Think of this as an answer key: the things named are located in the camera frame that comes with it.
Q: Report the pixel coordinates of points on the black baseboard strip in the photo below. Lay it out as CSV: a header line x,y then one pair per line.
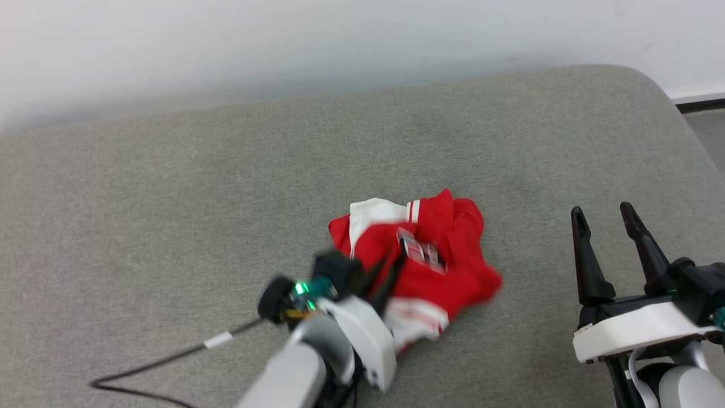
x,y
699,105

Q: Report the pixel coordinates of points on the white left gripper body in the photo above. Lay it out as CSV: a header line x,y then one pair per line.
x,y
368,334

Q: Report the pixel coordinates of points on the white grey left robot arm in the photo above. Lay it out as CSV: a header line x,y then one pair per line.
x,y
294,368

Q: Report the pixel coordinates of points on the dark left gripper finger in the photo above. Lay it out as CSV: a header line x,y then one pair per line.
x,y
391,286
375,280

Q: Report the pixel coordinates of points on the black round left motor cap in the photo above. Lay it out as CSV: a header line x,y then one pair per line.
x,y
274,299

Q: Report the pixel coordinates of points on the red and white garment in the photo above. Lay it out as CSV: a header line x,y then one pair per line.
x,y
453,266

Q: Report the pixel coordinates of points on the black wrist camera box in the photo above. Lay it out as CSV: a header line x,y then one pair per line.
x,y
337,272
699,289

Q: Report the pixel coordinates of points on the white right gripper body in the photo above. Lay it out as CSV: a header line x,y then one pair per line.
x,y
640,328

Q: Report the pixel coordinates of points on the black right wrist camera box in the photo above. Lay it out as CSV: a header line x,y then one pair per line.
x,y
699,289

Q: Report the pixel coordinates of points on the grey fabric sofa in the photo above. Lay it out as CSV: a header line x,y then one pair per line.
x,y
170,215

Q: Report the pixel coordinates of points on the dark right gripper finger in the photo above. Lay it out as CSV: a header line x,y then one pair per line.
x,y
645,249
589,266

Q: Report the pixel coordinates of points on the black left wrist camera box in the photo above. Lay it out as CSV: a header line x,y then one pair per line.
x,y
337,272

